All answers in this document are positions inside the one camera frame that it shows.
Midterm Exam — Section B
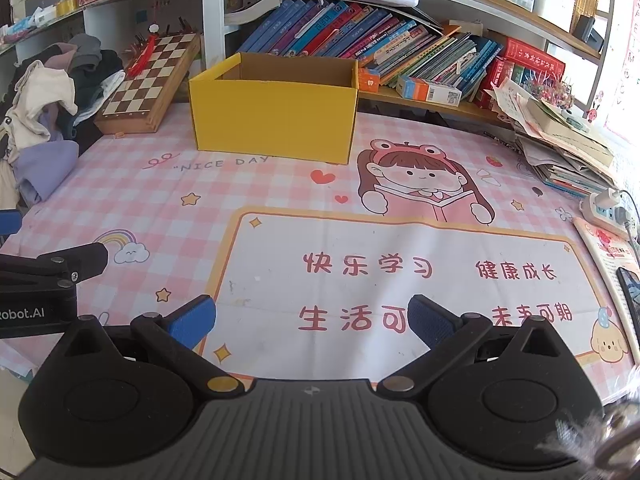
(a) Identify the alphabet wall poster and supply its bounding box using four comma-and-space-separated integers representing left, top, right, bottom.
602, 5, 640, 144

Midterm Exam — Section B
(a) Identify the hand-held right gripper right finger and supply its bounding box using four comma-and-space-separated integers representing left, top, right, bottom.
377, 295, 576, 395

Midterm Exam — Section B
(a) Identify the white power strip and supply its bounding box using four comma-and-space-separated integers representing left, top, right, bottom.
580, 189, 639, 237

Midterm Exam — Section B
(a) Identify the pink booklet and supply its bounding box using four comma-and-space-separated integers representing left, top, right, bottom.
572, 217, 640, 367

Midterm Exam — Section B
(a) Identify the black box device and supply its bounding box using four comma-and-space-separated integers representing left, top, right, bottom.
572, 15, 604, 46

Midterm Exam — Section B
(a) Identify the row of leaning books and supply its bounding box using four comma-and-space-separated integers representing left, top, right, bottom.
242, 0, 504, 102

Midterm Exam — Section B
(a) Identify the orange and white carton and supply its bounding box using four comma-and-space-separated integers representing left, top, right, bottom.
396, 75, 462, 107

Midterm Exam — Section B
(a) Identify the pile of clothes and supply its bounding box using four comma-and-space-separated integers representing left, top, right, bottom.
0, 34, 127, 211

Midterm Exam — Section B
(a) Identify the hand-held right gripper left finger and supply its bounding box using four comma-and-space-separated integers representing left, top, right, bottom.
50, 295, 246, 396

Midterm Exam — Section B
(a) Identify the white charging cable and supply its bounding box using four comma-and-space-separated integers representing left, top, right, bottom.
617, 190, 640, 261

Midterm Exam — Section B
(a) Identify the white plug adapter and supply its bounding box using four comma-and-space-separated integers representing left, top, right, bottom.
595, 187, 624, 211

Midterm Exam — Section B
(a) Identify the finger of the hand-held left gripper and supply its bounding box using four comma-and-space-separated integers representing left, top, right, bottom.
0, 242, 109, 287
0, 209, 24, 237

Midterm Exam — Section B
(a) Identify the bunch of colourful pins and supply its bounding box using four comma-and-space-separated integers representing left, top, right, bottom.
520, 72, 574, 109

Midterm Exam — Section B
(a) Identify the wooden chessboard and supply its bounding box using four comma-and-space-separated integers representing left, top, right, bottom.
94, 32, 201, 135

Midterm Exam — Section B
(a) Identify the stack of papers and books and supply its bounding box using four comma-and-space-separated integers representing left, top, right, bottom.
492, 77, 622, 199

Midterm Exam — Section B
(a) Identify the red tassel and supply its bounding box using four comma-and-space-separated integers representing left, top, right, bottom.
125, 22, 162, 78

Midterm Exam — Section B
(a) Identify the white and wood shelf unit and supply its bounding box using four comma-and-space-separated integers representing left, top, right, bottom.
0, 0, 617, 127

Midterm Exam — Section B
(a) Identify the black smartphone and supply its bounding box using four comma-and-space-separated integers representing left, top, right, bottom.
616, 266, 640, 322

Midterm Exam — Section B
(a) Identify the thick red dictionary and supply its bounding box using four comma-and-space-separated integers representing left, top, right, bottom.
482, 36, 567, 107

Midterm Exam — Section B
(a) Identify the yellow cardboard box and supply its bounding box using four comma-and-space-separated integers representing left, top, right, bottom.
188, 52, 360, 166

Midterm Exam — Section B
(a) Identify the white storage container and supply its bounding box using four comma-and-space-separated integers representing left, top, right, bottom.
532, 0, 577, 34

